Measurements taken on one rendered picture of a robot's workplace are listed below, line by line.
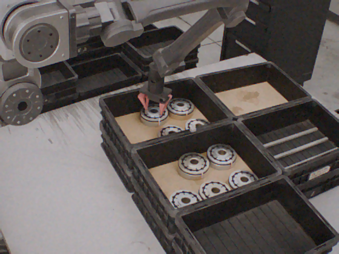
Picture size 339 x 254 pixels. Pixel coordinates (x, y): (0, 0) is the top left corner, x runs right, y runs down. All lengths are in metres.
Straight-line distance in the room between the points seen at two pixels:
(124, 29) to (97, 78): 1.79
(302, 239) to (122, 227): 0.59
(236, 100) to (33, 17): 1.16
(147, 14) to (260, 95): 0.99
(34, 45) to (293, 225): 0.95
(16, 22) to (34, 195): 0.83
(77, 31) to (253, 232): 0.80
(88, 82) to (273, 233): 1.70
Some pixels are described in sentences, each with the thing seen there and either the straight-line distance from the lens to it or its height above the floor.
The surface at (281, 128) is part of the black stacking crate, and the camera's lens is 1.83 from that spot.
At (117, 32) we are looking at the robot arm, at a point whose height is 1.43.
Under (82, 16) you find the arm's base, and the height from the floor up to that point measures 1.48.
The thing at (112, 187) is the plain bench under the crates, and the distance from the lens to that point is 1.67.
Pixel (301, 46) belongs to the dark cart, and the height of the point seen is 0.48.
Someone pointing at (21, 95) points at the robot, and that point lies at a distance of 1.31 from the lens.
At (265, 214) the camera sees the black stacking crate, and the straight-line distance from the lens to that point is 1.47.
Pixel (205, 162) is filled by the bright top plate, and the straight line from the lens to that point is 1.56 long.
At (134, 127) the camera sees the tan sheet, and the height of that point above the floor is 0.83.
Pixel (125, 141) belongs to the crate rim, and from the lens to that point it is 1.50.
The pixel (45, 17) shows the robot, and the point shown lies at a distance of 0.96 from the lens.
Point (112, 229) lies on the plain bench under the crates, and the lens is 1.54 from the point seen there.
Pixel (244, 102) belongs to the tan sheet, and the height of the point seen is 0.83.
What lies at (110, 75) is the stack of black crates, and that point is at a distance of 2.85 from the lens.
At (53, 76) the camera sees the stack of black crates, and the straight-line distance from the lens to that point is 2.67.
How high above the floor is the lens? 1.90
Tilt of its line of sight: 39 degrees down
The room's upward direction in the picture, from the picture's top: 5 degrees clockwise
